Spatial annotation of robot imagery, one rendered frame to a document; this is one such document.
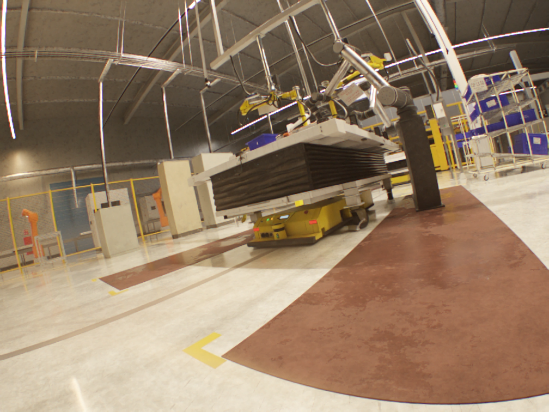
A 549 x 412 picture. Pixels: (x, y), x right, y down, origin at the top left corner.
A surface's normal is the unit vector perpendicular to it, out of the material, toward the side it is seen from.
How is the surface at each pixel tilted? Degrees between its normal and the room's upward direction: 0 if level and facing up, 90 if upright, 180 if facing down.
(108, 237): 90
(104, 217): 90
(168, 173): 90
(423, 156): 90
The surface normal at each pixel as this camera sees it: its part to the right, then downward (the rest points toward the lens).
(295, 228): -0.60, 0.16
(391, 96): -0.76, 0.24
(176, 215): 0.77, -0.15
